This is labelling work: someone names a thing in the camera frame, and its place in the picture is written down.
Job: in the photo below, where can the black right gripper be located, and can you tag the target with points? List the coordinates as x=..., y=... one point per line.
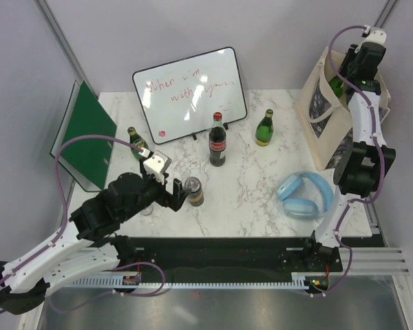
x=352, y=53

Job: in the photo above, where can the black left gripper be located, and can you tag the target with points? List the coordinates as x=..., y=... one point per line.
x=167, y=199

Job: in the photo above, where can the green bottle red label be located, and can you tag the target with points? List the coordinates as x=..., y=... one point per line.
x=337, y=86

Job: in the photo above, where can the green bottle yellow label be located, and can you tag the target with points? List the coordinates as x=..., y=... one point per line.
x=264, y=130

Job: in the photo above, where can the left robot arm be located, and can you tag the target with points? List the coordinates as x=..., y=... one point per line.
x=26, y=282

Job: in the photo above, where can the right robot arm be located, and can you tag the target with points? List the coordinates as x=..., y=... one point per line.
x=362, y=169

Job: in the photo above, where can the dark beverage can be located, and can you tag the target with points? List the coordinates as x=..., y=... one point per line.
x=196, y=196

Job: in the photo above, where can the beige canvas tote bag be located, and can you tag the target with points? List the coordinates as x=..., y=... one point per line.
x=324, y=117

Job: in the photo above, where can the small white blue can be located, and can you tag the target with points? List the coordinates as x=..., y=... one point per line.
x=147, y=211

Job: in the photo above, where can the cola glass bottle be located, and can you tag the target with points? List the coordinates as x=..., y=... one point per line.
x=217, y=141

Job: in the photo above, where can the green bottle far left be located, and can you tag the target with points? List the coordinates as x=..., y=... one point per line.
x=138, y=141

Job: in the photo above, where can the whiteboard with red writing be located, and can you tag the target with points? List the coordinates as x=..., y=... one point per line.
x=179, y=98

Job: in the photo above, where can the light blue headphones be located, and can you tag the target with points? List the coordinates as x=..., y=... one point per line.
x=300, y=208

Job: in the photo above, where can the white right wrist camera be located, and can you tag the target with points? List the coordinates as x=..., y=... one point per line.
x=374, y=35

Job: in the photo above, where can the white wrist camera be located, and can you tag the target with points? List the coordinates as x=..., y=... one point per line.
x=374, y=35
x=156, y=164

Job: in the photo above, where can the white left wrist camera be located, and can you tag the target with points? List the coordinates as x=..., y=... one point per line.
x=156, y=164

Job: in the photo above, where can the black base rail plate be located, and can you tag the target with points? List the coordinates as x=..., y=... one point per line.
x=259, y=254

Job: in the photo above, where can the white slotted cable duct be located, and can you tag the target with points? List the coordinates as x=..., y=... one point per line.
x=203, y=279

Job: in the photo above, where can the aluminium extrusion rail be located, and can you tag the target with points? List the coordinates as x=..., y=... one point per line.
x=378, y=261

